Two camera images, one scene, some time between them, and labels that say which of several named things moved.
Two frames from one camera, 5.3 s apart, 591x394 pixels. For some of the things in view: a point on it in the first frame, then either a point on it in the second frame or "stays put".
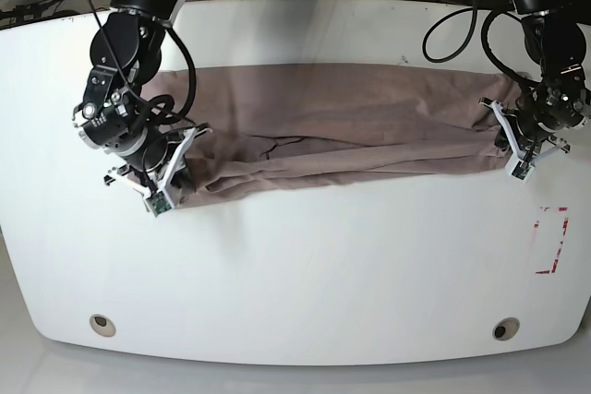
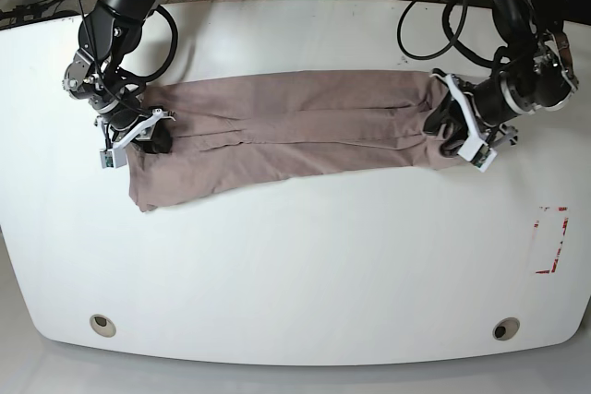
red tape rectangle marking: (557, 256) stays put
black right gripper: (549, 106) → (536, 82)
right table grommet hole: (505, 328) stays put
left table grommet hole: (102, 325) stays put
